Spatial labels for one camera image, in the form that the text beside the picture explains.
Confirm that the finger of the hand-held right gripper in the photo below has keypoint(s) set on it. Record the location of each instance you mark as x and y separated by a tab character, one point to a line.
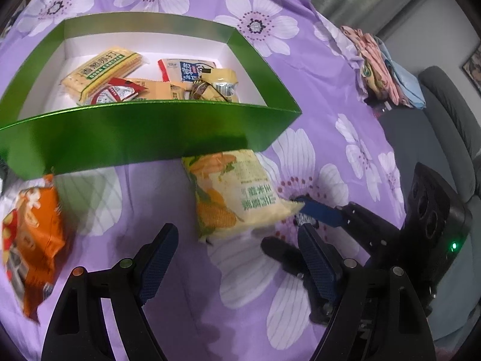
282	252
319	210

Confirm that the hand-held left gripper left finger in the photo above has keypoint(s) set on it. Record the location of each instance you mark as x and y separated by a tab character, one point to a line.
158	267

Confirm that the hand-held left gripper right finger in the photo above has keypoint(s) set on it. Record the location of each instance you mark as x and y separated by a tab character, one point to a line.
317	267

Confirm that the yellow corn snack packet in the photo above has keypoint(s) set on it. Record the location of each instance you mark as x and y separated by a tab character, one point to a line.
229	191

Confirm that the orange panda snack bag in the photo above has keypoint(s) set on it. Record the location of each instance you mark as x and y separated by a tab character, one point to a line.
34	233

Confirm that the green cardboard box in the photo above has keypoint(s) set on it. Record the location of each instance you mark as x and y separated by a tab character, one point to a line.
150	135

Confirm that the gold brown snack packet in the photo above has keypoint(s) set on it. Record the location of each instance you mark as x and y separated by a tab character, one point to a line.
214	86

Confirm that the small red white packet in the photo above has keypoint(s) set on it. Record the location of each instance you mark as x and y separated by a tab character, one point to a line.
116	92

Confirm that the blue white snack packet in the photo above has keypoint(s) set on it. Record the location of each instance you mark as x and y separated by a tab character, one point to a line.
184	69

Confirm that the yellow cracker packet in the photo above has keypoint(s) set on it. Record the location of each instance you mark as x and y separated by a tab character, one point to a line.
97	71

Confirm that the purple floral bed sheet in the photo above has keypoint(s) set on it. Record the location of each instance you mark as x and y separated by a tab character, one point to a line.
233	308

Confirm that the grey sofa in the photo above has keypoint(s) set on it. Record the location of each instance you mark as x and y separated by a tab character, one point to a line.
443	120

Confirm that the pile of folded clothes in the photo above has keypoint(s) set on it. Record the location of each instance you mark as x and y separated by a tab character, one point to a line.
379	67

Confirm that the framed wall picture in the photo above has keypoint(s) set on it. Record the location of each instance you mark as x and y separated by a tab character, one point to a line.
474	67

